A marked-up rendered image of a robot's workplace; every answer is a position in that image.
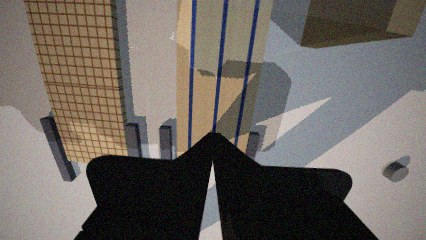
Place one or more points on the tan striped strip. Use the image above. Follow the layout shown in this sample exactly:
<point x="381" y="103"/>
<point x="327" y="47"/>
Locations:
<point x="220" y="51"/>

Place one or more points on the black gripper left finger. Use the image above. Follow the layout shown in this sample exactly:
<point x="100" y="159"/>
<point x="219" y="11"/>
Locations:
<point x="181" y="182"/>

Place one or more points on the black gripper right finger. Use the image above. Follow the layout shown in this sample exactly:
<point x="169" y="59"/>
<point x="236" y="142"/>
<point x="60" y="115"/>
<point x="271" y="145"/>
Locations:
<point x="242" y="184"/>

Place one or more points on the tan grid-patterned strip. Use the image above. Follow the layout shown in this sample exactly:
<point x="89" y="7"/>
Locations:
<point x="77" y="47"/>

